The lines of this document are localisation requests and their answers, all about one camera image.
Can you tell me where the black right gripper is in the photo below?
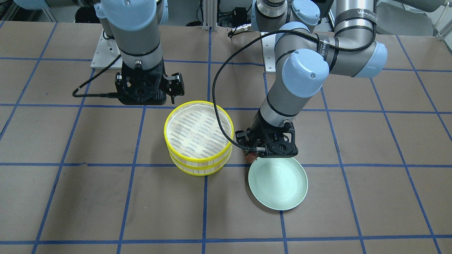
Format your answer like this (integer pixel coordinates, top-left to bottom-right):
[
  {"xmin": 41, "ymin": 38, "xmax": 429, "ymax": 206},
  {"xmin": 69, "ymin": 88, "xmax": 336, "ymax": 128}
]
[{"xmin": 115, "ymin": 60, "xmax": 185, "ymax": 105}]

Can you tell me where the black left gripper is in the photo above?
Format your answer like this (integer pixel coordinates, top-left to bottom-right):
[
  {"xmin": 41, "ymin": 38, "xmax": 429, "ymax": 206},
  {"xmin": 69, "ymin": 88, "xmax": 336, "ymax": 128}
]
[{"xmin": 235, "ymin": 112, "xmax": 298, "ymax": 157}]

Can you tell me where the brown bun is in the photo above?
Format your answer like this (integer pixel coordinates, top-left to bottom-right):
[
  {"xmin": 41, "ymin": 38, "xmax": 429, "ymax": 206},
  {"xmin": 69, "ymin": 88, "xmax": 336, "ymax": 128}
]
[{"xmin": 244, "ymin": 152, "xmax": 258, "ymax": 163}]

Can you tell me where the yellow steamer layer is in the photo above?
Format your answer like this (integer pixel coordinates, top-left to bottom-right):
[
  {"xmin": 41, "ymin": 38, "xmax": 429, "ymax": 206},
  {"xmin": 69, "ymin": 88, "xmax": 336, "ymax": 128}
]
[
  {"xmin": 163, "ymin": 100, "xmax": 234, "ymax": 163},
  {"xmin": 169, "ymin": 148, "xmax": 232, "ymax": 176}
]

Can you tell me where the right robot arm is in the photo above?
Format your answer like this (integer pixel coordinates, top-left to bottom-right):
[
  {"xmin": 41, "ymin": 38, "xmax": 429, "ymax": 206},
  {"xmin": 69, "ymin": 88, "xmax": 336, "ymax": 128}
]
[{"xmin": 95, "ymin": 0, "xmax": 185, "ymax": 105}]

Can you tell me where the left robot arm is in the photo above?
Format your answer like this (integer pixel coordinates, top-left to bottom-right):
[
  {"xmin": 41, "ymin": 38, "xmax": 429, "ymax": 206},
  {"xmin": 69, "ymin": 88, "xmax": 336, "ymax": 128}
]
[{"xmin": 236, "ymin": 0, "xmax": 387, "ymax": 162}]

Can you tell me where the light green plate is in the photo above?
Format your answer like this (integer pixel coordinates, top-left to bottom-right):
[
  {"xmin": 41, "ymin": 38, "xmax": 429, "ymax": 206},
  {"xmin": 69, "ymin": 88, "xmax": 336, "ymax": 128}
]
[{"xmin": 248, "ymin": 158, "xmax": 309, "ymax": 211}]

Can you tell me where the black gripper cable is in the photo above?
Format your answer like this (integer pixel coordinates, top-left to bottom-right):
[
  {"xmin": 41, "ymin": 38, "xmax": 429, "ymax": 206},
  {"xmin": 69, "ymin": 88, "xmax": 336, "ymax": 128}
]
[{"xmin": 212, "ymin": 14, "xmax": 377, "ymax": 149}]

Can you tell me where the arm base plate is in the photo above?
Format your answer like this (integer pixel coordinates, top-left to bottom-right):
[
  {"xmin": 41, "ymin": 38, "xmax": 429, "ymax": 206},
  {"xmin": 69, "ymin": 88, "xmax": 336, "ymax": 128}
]
[
  {"xmin": 261, "ymin": 34, "xmax": 277, "ymax": 74},
  {"xmin": 91, "ymin": 31, "xmax": 120, "ymax": 70}
]

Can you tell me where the aluminium frame post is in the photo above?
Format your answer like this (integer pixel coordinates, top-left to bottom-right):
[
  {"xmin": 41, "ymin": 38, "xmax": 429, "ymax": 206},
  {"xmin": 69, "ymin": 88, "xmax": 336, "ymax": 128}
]
[{"xmin": 202, "ymin": 0, "xmax": 218, "ymax": 32}]

